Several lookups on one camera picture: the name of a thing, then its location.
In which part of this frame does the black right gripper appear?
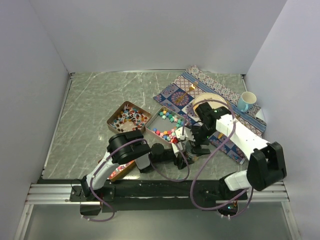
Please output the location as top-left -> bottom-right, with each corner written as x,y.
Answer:
188,124 -> 216,158

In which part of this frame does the clear jar lid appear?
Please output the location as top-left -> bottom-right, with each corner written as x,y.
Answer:
184,148 -> 197,158

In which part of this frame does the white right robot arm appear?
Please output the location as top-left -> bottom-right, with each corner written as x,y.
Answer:
182,100 -> 287,200

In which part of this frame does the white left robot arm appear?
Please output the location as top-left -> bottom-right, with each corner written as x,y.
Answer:
80,130 -> 190,201

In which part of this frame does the pink tin with star candies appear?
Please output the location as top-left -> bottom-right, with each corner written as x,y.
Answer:
145,106 -> 185,148

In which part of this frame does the cream yellow plate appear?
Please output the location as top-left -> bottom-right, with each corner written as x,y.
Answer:
192,92 -> 228,117

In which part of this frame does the gold tin with gummy stars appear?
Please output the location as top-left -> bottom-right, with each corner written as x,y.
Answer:
108,160 -> 136,182

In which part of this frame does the patterned placemat cloth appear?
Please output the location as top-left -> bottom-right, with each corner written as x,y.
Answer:
152,64 -> 268,165

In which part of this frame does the gold fork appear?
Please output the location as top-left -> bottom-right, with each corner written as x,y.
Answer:
175,81 -> 198,104

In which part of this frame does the gold tin with lollipops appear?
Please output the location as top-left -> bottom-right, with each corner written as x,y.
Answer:
107,101 -> 152,134

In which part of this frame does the light blue mug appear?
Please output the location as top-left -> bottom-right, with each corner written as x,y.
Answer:
237,91 -> 257,113

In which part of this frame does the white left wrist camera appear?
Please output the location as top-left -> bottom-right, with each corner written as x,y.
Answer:
171,137 -> 184,155

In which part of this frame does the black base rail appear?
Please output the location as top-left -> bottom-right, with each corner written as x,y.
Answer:
69,179 -> 248,216

